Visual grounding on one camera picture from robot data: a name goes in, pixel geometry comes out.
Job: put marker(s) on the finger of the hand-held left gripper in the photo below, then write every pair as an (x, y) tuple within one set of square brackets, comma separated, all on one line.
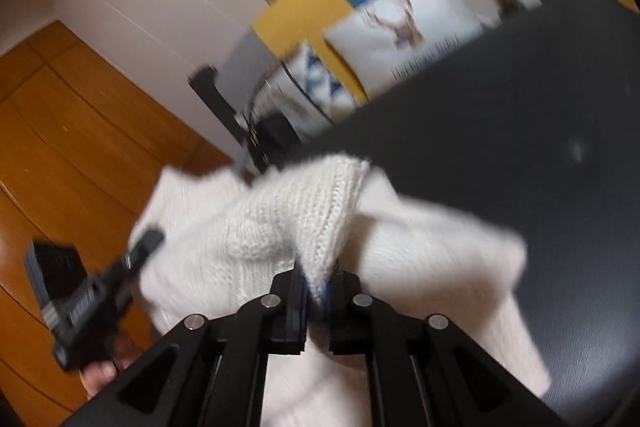
[(146, 249)]

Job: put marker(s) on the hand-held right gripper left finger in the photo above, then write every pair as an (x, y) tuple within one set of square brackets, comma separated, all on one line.
[(287, 302)]

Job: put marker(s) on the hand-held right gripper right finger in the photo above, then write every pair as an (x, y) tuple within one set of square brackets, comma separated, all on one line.
[(345, 302)]

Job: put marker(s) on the person's left hand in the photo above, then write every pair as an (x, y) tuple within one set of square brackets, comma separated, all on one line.
[(100, 379)]

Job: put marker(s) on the white deer print cushion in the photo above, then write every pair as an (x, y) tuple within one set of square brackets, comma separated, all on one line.
[(380, 42)]

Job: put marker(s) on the grey yellow blue sofa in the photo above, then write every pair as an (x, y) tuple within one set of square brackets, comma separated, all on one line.
[(300, 2)]

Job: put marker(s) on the white knit sweater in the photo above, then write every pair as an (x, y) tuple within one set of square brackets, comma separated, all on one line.
[(250, 232)]

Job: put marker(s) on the black handbag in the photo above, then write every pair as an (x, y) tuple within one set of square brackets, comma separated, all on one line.
[(272, 139)]

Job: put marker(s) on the geometric triangle print cushion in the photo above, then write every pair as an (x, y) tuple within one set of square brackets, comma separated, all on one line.
[(315, 82)]

